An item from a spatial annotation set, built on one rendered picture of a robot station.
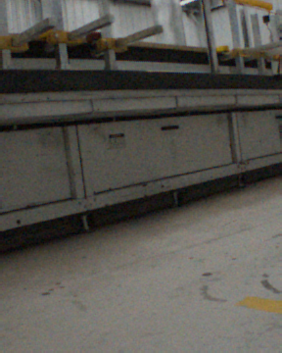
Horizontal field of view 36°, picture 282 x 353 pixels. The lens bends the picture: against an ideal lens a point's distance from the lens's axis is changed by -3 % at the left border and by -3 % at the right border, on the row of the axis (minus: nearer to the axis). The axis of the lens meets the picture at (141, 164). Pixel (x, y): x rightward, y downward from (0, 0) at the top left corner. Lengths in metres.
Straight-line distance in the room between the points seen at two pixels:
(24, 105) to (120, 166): 0.72
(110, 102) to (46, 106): 0.32
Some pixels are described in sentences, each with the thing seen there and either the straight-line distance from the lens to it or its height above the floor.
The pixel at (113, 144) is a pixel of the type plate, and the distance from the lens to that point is 2.19.
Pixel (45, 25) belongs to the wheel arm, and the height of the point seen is 0.80.
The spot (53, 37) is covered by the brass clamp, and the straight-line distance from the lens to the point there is 1.77.
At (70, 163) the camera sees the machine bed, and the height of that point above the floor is 0.33.
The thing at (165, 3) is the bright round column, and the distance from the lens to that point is 7.17.
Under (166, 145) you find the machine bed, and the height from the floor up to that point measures 0.34.
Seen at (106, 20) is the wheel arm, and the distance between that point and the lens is 1.62.
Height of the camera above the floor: 0.38
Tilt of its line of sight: 3 degrees down
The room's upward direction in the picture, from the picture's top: 7 degrees counter-clockwise
